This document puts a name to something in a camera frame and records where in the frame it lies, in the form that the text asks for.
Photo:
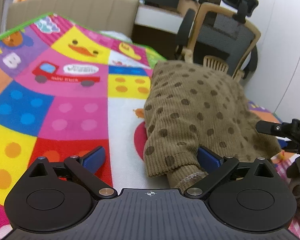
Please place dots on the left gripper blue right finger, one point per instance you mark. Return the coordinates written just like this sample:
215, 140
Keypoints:
219, 170

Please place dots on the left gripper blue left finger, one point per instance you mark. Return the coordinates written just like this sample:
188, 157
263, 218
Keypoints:
82, 171

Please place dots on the brown polka dot corduroy garment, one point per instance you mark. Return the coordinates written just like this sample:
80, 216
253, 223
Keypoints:
190, 106

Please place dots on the colourful cartoon play mat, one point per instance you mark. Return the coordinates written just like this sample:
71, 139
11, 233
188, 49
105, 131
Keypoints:
64, 90

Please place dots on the beige mesh office chair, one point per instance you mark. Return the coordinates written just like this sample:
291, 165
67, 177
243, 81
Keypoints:
216, 36

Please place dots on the white bed sheet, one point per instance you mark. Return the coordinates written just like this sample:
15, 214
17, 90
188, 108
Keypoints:
116, 35

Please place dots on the beige upholstered headboard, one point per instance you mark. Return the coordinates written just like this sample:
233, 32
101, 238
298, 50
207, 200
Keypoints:
109, 15

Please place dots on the white desk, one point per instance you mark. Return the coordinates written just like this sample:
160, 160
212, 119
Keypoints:
156, 18

